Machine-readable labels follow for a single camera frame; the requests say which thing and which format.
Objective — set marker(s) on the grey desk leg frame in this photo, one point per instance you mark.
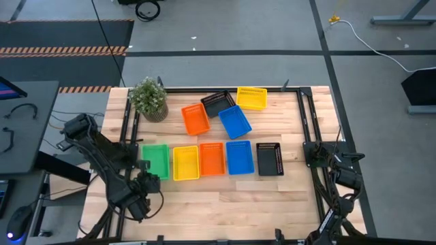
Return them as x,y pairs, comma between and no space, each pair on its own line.
402,20

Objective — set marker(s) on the grey lower desk surface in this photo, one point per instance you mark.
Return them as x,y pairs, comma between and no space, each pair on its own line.
27,190

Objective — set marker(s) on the dark keyboard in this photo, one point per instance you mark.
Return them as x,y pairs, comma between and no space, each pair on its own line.
4,200

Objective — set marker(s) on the black desk support beam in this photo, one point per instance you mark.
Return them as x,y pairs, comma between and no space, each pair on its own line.
64,168

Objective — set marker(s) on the black box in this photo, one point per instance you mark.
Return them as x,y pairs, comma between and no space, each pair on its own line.
420,88

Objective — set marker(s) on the computer monitor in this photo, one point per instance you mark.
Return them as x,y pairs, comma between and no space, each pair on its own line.
8,91

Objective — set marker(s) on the black frame bracket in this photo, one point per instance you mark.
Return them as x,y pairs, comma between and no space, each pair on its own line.
160,240
160,81
285,85
279,238

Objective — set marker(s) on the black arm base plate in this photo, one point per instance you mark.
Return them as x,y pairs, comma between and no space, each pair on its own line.
308,160
129,153

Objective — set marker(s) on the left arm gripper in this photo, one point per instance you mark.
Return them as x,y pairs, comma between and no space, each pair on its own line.
148,183

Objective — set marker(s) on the yellow plastic basket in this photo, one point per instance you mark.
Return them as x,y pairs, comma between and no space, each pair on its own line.
251,99
186,164

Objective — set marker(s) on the grey desk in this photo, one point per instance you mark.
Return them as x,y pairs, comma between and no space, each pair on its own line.
30,143

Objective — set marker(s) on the green plastic basket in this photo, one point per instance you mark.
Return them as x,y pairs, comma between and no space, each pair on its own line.
155,160

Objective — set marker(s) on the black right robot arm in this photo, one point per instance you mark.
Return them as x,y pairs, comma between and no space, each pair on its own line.
347,178

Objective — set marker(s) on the orange plastic basket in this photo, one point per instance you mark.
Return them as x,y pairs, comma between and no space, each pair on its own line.
212,160
195,119

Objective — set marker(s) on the black aluminium table frame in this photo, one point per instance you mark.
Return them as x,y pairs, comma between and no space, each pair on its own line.
190,90

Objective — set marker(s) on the potted green plant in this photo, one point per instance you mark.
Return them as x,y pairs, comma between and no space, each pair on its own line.
148,98

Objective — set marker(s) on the black hazard-striped floor mat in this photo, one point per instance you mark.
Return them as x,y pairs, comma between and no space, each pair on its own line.
61,34

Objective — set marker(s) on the black computer mouse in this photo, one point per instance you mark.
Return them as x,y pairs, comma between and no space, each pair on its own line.
18,223

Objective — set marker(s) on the blue plastic basket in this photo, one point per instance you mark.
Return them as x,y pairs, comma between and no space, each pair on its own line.
235,122
240,158

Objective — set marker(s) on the grey metal foot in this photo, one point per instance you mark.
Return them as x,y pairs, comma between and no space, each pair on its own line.
422,109

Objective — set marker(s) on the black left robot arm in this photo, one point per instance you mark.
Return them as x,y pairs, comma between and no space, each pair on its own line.
117,194

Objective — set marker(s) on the black plastic basket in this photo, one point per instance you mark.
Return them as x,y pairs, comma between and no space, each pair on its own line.
217,103
269,160

